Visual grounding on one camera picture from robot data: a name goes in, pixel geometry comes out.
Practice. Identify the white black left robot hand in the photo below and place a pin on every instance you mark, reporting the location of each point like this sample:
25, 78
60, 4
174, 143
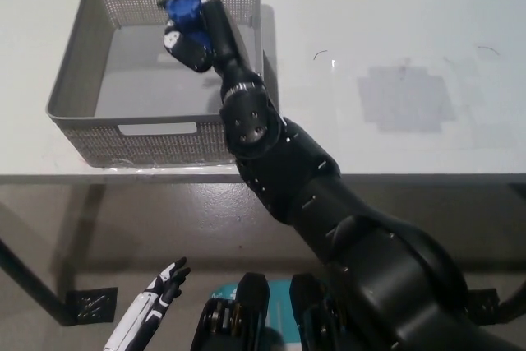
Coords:
152, 306

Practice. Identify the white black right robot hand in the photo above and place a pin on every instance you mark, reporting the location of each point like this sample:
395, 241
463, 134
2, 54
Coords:
222, 34

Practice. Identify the blue rook chess piece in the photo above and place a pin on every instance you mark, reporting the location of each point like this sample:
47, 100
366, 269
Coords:
183, 10

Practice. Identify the black floor tape patch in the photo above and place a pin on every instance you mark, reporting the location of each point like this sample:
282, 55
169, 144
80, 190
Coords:
483, 301
92, 303

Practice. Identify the grey perforated plastic basket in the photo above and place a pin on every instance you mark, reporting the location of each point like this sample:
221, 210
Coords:
144, 92

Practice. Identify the black ribbed robot body block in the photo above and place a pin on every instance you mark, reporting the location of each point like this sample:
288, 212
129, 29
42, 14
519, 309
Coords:
306, 310
250, 306

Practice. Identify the dark metal table leg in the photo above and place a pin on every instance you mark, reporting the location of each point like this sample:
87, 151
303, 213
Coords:
37, 289

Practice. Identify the teal robot body plate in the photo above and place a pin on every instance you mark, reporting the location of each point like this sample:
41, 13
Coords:
279, 314

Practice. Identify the grey rectangular tape patch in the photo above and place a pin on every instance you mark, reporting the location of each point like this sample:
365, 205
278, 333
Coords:
404, 98

